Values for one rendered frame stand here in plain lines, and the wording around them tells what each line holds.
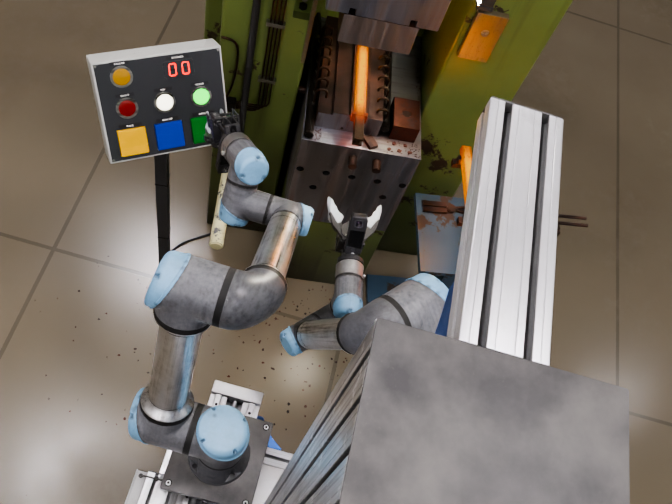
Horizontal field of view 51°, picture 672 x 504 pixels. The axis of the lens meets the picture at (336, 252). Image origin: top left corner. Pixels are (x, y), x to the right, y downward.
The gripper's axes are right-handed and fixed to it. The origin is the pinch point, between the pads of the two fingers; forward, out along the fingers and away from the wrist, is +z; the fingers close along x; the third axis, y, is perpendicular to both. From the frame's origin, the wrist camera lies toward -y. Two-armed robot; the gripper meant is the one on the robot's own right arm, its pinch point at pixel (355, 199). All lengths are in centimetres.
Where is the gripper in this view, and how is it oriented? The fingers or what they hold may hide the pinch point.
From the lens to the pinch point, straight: 197.3
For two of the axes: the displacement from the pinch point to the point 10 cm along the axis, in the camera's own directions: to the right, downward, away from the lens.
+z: 0.6, -8.6, 5.0
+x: 9.8, 1.5, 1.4
